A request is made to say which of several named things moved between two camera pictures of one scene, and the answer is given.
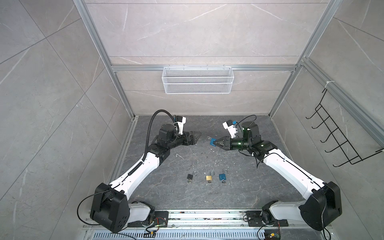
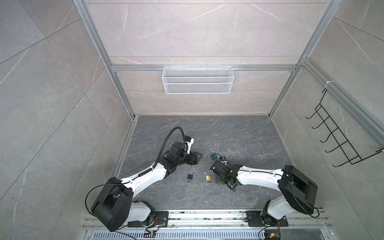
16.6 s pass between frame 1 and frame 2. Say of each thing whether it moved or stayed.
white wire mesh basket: stayed
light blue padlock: moved
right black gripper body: moved
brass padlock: stayed
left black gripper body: moved
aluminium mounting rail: stayed
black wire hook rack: stayed
